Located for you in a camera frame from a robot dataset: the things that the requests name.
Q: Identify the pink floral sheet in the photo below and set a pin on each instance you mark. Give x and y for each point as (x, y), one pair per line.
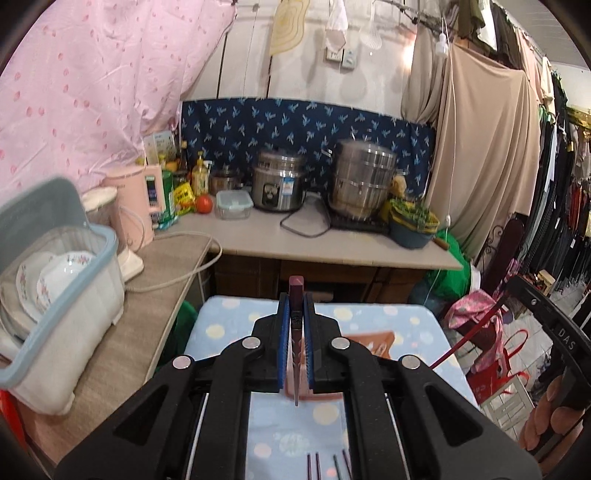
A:
(92, 92)

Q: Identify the red bag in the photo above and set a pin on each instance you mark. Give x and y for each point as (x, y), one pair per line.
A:
(489, 383)

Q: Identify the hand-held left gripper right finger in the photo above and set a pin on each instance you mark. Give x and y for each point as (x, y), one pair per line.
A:
(309, 350)

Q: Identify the yellow pump bottle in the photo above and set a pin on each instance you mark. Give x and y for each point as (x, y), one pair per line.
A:
(200, 180)

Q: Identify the green bag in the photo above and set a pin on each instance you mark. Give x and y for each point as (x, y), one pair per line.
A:
(450, 277)

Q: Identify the white plastic stool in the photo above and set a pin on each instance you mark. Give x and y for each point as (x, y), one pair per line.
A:
(508, 406)

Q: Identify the person's right hand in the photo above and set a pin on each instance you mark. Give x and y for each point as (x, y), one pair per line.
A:
(538, 413)

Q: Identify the pink water dispenser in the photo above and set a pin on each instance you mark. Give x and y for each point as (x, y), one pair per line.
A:
(131, 203)

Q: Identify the small steel pot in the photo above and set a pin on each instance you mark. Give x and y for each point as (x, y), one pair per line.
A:
(226, 182)

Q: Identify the pink plastic utensil holder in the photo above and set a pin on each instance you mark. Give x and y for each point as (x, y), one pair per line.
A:
(302, 383)

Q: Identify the steel rice cooker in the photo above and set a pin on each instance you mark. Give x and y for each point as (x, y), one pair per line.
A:
(277, 184)

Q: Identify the clear plastic food container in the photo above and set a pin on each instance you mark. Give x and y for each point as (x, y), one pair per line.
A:
(234, 205)

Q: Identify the white green carton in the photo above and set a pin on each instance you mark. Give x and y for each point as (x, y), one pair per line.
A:
(159, 147)

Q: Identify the row of hanging clothes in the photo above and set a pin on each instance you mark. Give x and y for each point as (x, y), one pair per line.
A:
(563, 161)

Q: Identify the white hanging cloth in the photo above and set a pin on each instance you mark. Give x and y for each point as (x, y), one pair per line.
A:
(337, 23)

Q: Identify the dark glass bottle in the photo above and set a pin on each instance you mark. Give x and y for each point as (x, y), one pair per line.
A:
(183, 159)

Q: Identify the dark maroon board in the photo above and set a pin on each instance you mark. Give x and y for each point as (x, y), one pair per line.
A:
(503, 254)

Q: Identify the green canister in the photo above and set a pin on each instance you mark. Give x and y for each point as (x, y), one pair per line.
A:
(167, 194)

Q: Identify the floral white plate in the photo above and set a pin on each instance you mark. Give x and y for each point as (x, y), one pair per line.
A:
(27, 286)

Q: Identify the dark blue leaf-print cloth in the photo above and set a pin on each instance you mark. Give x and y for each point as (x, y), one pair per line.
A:
(300, 124)

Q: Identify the blue basin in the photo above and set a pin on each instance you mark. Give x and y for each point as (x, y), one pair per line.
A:
(411, 237)

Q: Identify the dish box with blue lid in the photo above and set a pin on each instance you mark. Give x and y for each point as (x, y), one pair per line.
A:
(78, 323)

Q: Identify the yellow brown lump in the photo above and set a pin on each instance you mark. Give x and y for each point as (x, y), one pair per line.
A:
(399, 185)

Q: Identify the green sack under table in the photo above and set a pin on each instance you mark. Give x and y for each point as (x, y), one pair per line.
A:
(182, 332)

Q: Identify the black induction cooker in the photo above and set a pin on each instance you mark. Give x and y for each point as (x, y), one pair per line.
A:
(355, 225)

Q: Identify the steel steamer pot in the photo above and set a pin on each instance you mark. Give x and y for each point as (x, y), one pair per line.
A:
(364, 175)

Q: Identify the green chopstick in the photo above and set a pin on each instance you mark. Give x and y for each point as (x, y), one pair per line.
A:
(338, 468)

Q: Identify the beige top kitchen counter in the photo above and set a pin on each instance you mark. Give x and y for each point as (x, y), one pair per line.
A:
(286, 244)

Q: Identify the red tomato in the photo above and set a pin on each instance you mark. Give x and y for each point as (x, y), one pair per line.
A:
(204, 204)

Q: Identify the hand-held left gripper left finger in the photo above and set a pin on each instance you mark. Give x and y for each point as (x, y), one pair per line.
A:
(284, 350)

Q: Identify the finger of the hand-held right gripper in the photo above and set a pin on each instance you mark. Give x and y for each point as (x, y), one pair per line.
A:
(526, 297)

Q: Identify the floral white bowl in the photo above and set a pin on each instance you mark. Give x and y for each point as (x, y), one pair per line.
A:
(69, 272)

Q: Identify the yellow snack packet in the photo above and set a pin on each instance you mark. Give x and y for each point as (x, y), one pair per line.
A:
(183, 196)

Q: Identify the pink floral bag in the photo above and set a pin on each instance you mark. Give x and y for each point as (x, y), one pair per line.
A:
(471, 309)

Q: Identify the white wall socket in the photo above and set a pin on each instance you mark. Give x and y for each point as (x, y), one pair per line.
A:
(333, 54)

